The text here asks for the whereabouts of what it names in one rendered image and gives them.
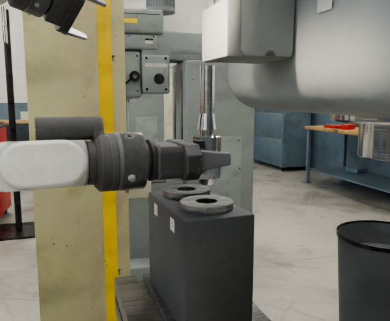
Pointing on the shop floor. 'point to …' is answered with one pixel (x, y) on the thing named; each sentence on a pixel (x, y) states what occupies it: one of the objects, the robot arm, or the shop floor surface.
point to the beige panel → (94, 292)
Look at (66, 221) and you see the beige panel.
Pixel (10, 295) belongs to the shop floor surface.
